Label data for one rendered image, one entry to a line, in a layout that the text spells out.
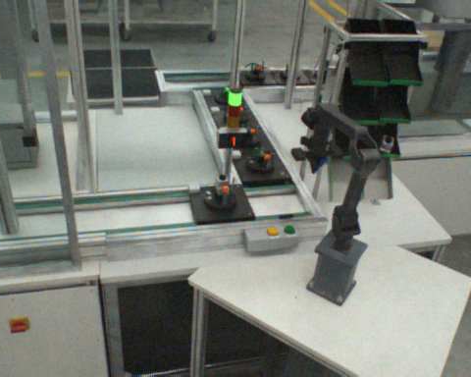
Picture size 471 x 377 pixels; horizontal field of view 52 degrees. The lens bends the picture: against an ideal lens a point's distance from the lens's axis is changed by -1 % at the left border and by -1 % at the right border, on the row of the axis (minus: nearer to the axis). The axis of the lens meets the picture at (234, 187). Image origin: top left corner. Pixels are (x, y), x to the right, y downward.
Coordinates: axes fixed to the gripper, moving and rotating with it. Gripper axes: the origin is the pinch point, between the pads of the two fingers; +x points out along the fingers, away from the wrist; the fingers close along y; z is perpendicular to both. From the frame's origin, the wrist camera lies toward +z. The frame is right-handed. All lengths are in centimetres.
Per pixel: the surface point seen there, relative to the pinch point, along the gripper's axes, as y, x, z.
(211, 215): 35.3, 28.0, 10.6
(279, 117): -29, 39, 115
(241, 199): 20.4, 28.0, 19.5
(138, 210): 63, 33, 25
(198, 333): 43, 68, -15
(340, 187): -21.2, 21.4, 14.4
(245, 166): 12, 28, 45
